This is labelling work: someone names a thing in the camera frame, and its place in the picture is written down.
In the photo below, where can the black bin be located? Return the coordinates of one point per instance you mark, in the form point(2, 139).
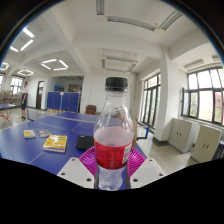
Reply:
point(219, 150)

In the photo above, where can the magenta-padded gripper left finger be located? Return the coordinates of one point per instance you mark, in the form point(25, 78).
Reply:
point(76, 171)

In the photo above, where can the ceiling light panels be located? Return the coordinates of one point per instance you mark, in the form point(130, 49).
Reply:
point(28, 32)

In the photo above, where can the small yellow-blue book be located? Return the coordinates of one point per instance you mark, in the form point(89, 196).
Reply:
point(29, 134)

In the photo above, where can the clear red-labelled water bottle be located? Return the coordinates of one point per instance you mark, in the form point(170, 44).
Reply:
point(113, 153)

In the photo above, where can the thin grey booklet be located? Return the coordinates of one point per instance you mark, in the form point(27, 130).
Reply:
point(44, 133)

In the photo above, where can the yellow book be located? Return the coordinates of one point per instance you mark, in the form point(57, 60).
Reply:
point(55, 143)

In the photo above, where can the blue folded partition panels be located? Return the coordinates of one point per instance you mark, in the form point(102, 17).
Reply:
point(63, 101)

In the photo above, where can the white two-door cabinet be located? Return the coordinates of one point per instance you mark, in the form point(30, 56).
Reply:
point(181, 135)
point(205, 145)

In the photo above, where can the ceiling air conditioner unit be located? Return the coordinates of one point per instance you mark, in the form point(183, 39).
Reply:
point(118, 63)

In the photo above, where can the blue chair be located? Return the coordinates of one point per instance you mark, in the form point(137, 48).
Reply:
point(146, 131)

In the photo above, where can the person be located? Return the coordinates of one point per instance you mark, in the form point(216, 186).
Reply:
point(24, 98)

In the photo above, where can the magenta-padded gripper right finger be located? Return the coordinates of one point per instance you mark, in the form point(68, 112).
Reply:
point(146, 171)

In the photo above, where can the black paddle case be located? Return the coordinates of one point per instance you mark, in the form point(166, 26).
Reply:
point(85, 142)

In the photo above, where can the red-legged table tennis table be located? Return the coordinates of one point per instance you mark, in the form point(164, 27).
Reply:
point(6, 106)

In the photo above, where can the brown cardboard box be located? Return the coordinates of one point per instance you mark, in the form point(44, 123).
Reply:
point(134, 133)

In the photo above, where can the brown armchair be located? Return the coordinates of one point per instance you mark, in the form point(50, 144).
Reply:
point(90, 110)

